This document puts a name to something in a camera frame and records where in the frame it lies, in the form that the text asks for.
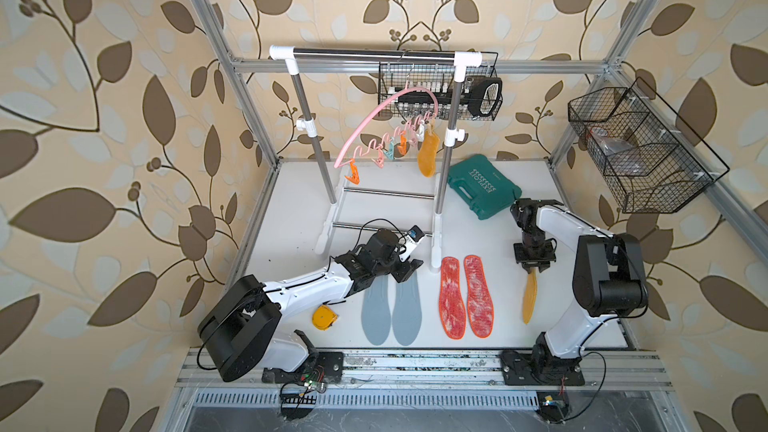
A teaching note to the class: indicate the yellow tape measure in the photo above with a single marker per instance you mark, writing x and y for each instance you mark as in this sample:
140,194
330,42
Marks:
323,318

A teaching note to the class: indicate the green plastic tool case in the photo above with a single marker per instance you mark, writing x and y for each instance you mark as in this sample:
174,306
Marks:
482,186

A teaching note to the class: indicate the red insole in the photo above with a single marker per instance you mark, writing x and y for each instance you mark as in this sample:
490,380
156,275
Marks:
480,307
451,306

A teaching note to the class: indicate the orange yellow insole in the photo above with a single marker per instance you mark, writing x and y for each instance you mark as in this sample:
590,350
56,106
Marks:
530,295
427,154

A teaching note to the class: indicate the black wire basket right wall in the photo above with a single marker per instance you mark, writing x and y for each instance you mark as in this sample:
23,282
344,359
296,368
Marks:
679,164

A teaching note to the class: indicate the black wire basket back wall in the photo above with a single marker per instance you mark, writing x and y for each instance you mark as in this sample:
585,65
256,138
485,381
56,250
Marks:
395,74

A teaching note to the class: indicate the black wire basket wall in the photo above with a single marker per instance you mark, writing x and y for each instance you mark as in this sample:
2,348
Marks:
679,164
395,74

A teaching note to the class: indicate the small electronics board with wires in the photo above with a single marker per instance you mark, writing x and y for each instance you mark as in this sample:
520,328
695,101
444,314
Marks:
553,407

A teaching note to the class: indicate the plastic bag in basket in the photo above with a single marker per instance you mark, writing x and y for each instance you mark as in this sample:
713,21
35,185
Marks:
620,156

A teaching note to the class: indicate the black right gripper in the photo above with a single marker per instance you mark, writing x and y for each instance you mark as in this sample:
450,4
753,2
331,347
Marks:
542,262

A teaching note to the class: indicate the pink multi-clip hanger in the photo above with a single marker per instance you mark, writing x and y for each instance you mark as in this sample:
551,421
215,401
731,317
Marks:
372,135

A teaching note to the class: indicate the white clothes rack with steel bars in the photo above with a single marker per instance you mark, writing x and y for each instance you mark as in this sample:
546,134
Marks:
458,64

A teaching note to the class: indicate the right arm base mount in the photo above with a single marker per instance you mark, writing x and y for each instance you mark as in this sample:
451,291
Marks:
539,367

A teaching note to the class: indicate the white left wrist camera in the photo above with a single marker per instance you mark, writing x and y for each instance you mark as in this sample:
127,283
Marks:
412,239

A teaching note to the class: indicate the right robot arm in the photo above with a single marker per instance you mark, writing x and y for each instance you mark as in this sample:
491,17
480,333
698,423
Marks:
608,280

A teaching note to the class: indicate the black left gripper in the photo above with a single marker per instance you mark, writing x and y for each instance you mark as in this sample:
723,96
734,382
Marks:
410,270

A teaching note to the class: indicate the light blue insole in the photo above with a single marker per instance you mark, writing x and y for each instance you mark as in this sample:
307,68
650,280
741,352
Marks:
375,312
407,313

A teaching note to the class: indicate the orange clothes peg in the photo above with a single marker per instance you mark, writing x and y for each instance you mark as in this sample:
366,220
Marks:
353,176

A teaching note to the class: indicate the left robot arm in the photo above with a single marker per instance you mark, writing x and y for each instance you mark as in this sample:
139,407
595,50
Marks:
241,331

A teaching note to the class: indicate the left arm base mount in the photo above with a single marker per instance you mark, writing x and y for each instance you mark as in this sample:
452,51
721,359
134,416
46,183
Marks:
302,371

